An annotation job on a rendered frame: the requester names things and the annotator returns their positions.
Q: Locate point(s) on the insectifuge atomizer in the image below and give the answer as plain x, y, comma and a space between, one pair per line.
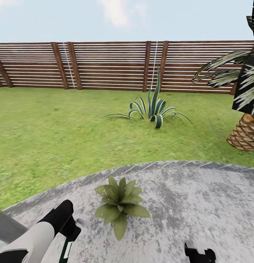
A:
66, 251

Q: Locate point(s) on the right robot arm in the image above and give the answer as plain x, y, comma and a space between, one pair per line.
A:
203, 253

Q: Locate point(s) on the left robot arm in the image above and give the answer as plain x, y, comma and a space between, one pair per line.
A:
33, 244

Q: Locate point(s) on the pot plant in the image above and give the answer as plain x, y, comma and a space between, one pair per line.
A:
120, 202

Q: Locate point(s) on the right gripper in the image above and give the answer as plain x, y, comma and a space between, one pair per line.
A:
195, 257

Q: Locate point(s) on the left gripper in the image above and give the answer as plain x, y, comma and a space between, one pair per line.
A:
71, 232

